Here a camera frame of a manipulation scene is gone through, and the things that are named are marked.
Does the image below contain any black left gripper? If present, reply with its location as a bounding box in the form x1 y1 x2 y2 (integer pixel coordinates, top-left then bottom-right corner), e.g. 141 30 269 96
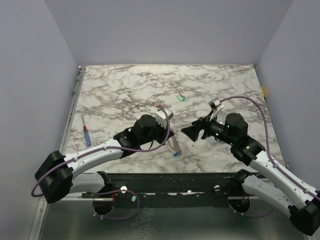
139 119 174 146

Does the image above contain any metal keyring chain with plate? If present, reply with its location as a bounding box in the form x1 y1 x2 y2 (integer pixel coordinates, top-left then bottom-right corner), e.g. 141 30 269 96
167 129 183 158

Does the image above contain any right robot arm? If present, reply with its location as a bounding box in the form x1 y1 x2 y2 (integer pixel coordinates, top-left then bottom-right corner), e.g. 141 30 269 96
181 113 320 236

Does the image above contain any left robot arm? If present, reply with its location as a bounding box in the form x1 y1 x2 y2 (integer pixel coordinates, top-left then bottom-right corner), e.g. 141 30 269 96
34 108 174 204

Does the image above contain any clear plastic parts box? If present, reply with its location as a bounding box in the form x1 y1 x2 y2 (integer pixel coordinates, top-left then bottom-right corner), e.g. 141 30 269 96
208 136 220 144

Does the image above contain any green key tag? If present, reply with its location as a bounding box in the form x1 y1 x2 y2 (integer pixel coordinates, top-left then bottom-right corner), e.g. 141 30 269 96
176 94 186 102

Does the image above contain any blue red screwdriver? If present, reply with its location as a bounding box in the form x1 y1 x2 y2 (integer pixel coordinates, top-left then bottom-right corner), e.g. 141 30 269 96
81 115 92 148

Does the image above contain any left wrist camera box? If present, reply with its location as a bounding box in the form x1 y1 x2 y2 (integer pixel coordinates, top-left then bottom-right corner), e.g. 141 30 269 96
155 107 174 129

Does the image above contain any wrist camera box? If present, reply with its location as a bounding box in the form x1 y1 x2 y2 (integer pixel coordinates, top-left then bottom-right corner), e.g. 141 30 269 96
208 98 224 119
155 107 174 129

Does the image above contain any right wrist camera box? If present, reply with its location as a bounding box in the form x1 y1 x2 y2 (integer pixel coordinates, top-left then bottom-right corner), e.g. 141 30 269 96
208 98 224 119

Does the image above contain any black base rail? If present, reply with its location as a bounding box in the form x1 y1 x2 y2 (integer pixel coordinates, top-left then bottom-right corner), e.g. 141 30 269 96
82 169 251 209

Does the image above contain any aluminium frame rail left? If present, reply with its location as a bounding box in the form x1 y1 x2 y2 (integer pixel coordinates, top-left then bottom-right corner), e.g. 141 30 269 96
59 65 87 154

